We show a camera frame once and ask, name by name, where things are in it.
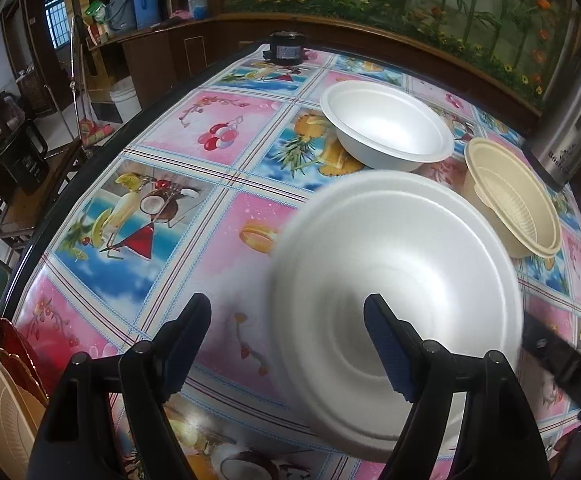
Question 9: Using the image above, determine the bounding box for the barred window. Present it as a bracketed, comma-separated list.
[43, 0, 67, 52]

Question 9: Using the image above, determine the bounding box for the small black device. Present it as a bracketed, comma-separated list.
[263, 31, 308, 66]

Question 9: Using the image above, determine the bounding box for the beige plastic bowl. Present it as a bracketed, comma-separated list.
[463, 137, 562, 256]
[508, 237, 564, 260]

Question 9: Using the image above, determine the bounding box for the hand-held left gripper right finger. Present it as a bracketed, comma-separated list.
[363, 294, 552, 480]

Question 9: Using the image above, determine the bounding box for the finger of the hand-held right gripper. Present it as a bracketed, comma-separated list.
[521, 310, 581, 413]

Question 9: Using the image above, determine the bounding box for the blue thermos flask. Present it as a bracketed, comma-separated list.
[131, 0, 164, 29]

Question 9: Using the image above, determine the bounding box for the stainless steel thermos jug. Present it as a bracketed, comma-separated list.
[525, 44, 581, 192]

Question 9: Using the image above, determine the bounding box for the white bucket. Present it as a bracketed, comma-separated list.
[109, 78, 142, 124]

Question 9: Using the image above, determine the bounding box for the wooden counter cabinet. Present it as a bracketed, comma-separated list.
[88, 14, 276, 126]

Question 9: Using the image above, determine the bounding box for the white foam bowl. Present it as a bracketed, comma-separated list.
[319, 80, 455, 173]
[269, 170, 527, 464]

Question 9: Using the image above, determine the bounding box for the flower wall mural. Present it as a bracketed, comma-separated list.
[220, 0, 581, 107]

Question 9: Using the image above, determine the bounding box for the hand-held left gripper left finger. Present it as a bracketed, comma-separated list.
[26, 292, 212, 480]

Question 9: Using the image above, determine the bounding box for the grey blue jug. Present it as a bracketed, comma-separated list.
[107, 0, 137, 32]

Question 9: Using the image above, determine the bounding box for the beige plastic plate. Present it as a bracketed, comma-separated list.
[0, 355, 46, 480]

